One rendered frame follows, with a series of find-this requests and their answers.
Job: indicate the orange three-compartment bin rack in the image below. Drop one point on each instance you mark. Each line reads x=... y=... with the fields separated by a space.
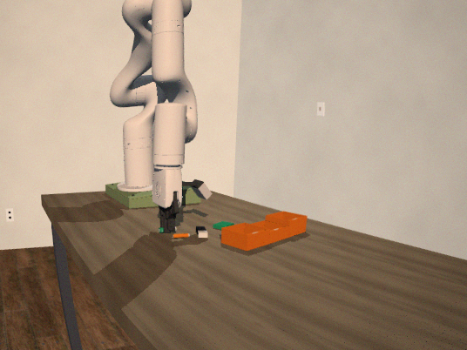
x=249 y=236

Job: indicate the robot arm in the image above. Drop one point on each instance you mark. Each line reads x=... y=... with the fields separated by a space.
x=163 y=144

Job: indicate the black and white eraser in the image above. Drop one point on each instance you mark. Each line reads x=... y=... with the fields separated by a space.
x=201 y=231

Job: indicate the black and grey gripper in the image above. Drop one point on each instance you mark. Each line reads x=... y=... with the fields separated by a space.
x=166 y=190

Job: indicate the green battery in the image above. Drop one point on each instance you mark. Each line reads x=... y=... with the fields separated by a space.
x=161 y=229

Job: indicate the orange battery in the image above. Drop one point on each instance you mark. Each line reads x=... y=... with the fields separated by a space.
x=182 y=235

